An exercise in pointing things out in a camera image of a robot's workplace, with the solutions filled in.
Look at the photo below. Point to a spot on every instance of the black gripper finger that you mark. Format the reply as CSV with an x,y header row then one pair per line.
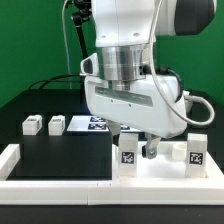
x,y
149,150
115,130

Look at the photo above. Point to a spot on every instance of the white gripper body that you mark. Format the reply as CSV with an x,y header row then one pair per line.
x,y
142,107

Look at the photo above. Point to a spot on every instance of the white square tabletop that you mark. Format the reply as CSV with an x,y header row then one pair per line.
x,y
170,163

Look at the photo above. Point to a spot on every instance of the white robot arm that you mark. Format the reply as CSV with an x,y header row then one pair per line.
x,y
122,83

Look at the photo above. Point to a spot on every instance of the white marker sheet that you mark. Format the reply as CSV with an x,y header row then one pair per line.
x,y
87,124

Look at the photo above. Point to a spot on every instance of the white U-shaped fence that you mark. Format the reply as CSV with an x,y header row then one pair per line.
x,y
118,191

